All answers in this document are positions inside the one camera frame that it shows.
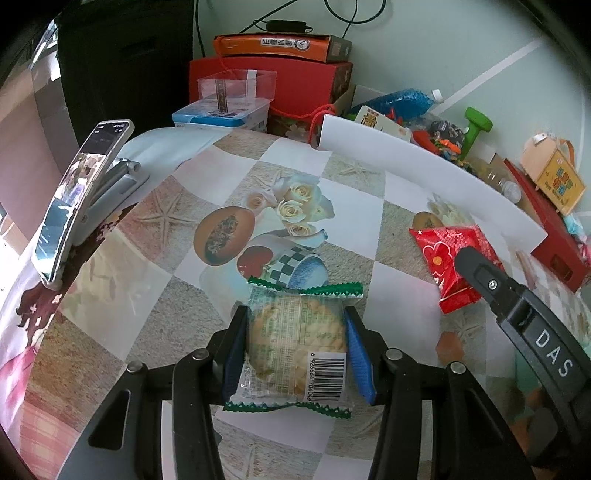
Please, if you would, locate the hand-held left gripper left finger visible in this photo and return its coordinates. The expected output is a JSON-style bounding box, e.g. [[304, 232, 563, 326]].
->
[[55, 305, 250, 480]]

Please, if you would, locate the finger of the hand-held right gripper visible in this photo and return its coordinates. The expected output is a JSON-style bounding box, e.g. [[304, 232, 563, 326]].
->
[[455, 246, 532, 326]]

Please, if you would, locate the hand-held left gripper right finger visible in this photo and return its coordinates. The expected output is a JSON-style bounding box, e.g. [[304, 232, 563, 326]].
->
[[345, 307, 532, 480]]

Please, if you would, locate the red flower snack packet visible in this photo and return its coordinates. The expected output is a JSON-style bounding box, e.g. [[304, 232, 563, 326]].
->
[[410, 225, 506, 315]]

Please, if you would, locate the clear green cookie packet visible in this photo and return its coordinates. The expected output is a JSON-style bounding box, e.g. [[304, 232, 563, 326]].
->
[[224, 276, 364, 419]]

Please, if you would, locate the red gift box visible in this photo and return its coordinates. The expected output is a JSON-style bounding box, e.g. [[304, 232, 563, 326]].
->
[[503, 159, 591, 294]]

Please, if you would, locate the clear plastic bottle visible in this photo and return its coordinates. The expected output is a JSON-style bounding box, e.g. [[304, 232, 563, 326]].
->
[[480, 166, 523, 204]]

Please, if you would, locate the wet wipes pack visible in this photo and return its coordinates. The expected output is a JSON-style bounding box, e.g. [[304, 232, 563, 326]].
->
[[563, 215, 591, 250]]

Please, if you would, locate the tan cartoon carton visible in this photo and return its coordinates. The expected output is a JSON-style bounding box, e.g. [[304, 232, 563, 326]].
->
[[521, 133, 586, 215]]

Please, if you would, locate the printed checkered tablecloth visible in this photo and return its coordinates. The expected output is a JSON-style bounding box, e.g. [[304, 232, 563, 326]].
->
[[18, 127, 591, 480]]

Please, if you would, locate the white board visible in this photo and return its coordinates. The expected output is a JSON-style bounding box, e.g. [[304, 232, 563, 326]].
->
[[316, 114, 548, 250]]

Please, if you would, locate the pile of small toys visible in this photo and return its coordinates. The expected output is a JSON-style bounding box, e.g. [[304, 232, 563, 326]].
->
[[411, 117, 467, 160]]

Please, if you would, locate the green dumbbell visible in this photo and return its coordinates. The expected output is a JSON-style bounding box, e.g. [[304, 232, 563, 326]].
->
[[459, 107, 494, 160]]

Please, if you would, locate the yellow card box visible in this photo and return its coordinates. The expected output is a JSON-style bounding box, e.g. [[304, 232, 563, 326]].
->
[[355, 105, 411, 141]]

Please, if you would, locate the blue plastic bottle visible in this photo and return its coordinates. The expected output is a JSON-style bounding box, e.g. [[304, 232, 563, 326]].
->
[[348, 88, 444, 121]]

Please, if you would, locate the white phone stand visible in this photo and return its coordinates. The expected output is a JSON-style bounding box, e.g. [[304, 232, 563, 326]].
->
[[76, 157, 151, 245]]

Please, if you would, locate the pink printed cloth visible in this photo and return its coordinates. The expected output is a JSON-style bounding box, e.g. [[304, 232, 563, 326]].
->
[[0, 217, 121, 439]]

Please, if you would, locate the pale blue cloth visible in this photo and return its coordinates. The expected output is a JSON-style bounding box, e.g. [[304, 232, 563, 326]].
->
[[115, 127, 232, 181]]

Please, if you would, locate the smartphone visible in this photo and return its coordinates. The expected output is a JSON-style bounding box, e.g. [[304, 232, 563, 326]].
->
[[36, 119, 134, 291]]

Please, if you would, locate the blue white tissue box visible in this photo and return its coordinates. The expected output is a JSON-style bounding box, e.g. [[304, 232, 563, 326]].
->
[[172, 98, 271, 134]]

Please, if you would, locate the clear plastic box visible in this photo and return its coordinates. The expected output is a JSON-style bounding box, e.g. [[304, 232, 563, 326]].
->
[[198, 69, 278, 116]]

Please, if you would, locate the black cabinet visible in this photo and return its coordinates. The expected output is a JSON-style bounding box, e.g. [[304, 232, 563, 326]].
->
[[55, 0, 195, 153]]

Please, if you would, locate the orange carton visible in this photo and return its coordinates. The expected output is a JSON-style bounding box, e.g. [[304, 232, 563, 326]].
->
[[212, 34, 352, 64]]

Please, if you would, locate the black power adapter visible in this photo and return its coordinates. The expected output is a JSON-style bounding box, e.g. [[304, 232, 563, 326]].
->
[[267, 19, 309, 34]]

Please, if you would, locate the red box with string handle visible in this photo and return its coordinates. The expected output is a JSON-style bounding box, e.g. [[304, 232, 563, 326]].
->
[[188, 58, 354, 139]]

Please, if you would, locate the black cable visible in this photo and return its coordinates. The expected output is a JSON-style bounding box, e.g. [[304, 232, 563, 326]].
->
[[194, 0, 389, 58]]

